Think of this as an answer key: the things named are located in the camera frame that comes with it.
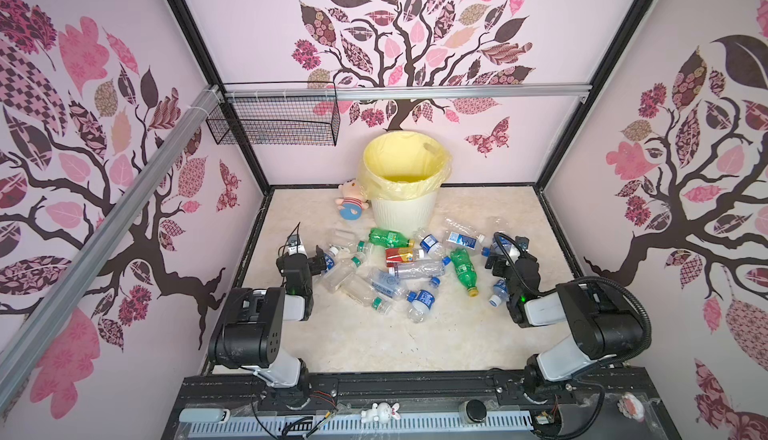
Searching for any blue label bottle gripper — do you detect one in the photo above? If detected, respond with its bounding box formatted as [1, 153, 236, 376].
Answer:
[481, 233, 521, 261]
[309, 245, 339, 276]

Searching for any clear square bottle green cap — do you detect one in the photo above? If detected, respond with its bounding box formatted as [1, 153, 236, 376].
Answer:
[320, 252, 367, 293]

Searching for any green bottle yellow cap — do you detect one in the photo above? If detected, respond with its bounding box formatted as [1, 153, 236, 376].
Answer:
[449, 248, 478, 297]

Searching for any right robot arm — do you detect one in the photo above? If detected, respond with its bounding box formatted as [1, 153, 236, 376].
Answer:
[483, 248, 652, 396]

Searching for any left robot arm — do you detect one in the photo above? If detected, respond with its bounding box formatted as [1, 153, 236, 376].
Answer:
[207, 253, 314, 389]

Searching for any green bottle near bin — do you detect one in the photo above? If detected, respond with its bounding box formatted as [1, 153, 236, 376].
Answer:
[368, 227, 414, 249]

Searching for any white plastic waste bin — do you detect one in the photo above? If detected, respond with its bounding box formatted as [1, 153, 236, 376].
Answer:
[371, 191, 438, 237]

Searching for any yellow plastic bin liner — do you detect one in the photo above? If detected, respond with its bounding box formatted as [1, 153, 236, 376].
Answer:
[356, 131, 453, 201]

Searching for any clear bottle green cap front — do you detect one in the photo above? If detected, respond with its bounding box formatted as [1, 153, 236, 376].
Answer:
[339, 274, 392, 315]

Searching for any plush doll toy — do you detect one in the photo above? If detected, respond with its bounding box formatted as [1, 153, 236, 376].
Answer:
[335, 179, 370, 221]

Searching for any clear bottle light blue label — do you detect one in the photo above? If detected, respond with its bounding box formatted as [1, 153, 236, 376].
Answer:
[365, 269, 416, 302]

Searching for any clear bottle purple cap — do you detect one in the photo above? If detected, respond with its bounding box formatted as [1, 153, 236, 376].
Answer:
[388, 259, 446, 280]

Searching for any red yellow label bottle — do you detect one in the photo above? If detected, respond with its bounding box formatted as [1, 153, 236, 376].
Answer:
[385, 247, 425, 267]

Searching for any small blue label bottle front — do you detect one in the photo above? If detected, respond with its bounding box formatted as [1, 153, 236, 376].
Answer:
[406, 277, 441, 324]

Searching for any black round knob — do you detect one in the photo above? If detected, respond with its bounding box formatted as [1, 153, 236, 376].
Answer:
[459, 399, 488, 425]

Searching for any white bunny figurine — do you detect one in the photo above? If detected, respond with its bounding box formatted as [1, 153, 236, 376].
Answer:
[360, 402, 401, 425]

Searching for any pink white round ornament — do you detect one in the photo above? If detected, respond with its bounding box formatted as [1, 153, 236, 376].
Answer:
[617, 393, 645, 423]

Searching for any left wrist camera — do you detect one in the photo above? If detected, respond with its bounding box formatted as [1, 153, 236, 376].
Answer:
[283, 223, 306, 256]

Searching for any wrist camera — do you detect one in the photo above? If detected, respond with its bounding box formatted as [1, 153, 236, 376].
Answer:
[492, 232, 530, 260]
[283, 223, 306, 256]

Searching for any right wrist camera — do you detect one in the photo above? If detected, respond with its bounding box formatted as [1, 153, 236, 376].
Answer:
[492, 232, 530, 260]

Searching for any black corrugated cable hose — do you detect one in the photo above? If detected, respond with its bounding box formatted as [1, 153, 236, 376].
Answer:
[493, 232, 653, 375]

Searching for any black wire mesh basket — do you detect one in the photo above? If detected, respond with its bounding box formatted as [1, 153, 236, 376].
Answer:
[206, 80, 341, 147]

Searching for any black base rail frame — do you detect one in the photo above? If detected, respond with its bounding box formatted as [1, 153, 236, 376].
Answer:
[161, 367, 681, 439]

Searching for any aluminium rail back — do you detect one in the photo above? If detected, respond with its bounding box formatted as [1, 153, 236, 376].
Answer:
[225, 84, 592, 102]

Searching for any aluminium rail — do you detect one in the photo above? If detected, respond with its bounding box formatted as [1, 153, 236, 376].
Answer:
[225, 84, 592, 102]
[1, 85, 221, 408]

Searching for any white vented cable duct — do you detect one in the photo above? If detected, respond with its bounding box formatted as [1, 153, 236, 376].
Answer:
[180, 411, 533, 439]

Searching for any aluminium rail left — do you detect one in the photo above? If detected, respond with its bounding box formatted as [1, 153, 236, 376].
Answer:
[1, 85, 221, 408]

